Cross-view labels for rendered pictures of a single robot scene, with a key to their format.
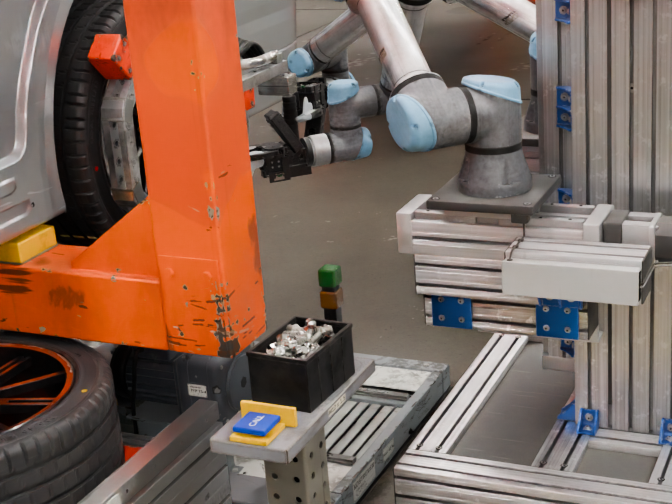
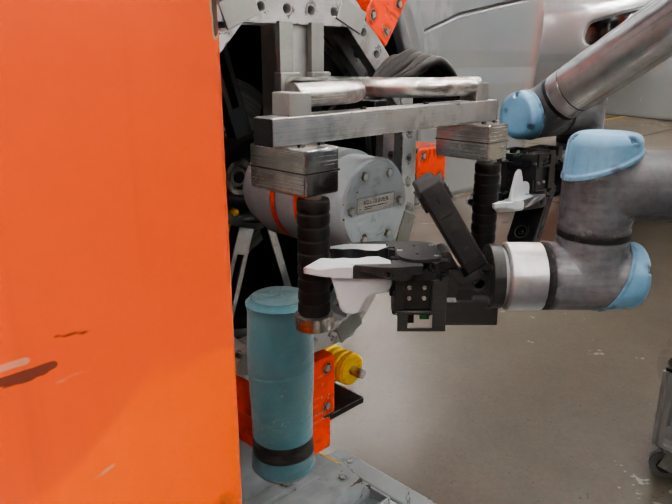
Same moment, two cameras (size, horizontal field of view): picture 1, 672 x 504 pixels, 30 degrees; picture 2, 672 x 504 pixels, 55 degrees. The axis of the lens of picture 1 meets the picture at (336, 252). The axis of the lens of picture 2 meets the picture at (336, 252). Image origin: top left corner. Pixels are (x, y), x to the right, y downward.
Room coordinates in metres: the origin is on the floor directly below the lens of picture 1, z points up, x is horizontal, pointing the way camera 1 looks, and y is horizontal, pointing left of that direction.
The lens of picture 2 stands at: (2.22, 0.00, 1.04)
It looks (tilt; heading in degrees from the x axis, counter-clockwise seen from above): 17 degrees down; 19
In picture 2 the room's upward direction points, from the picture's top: straight up
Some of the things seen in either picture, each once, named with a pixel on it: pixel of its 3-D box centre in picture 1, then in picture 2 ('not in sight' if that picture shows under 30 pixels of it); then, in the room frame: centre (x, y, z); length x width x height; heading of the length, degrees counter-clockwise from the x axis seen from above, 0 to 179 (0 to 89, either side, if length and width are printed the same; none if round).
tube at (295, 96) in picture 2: not in sight; (290, 63); (2.96, 0.31, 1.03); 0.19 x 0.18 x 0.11; 64
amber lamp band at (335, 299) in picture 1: (331, 297); not in sight; (2.50, 0.02, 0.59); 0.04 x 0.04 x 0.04; 64
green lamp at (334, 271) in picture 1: (329, 276); not in sight; (2.50, 0.02, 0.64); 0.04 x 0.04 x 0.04; 64
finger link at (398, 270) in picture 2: (263, 154); (392, 267); (2.85, 0.15, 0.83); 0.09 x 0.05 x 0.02; 117
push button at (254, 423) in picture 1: (257, 425); not in sight; (2.17, 0.18, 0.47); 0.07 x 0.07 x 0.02; 64
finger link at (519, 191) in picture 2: (304, 108); (514, 189); (3.17, 0.05, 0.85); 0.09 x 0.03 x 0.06; 163
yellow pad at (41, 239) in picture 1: (14, 242); not in sight; (2.71, 0.72, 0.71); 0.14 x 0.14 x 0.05; 64
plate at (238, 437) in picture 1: (257, 431); not in sight; (2.17, 0.18, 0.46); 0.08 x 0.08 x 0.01; 64
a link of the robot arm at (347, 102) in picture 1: (350, 103); (615, 185); (2.95, -0.06, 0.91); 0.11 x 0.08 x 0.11; 108
